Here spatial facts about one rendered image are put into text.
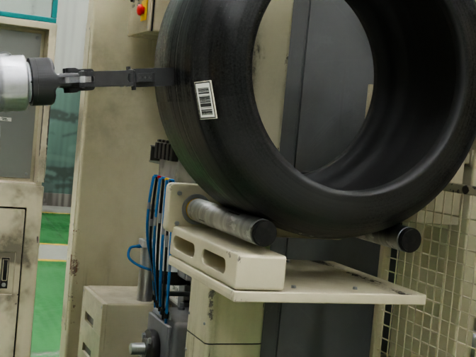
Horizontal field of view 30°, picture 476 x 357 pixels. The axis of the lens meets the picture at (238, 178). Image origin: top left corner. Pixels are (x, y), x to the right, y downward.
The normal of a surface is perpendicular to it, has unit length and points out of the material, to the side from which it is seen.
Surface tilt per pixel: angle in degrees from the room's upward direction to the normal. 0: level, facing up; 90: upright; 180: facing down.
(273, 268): 90
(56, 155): 90
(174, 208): 90
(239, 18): 88
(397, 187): 100
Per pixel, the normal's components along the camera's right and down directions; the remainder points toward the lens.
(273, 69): 0.36, 0.08
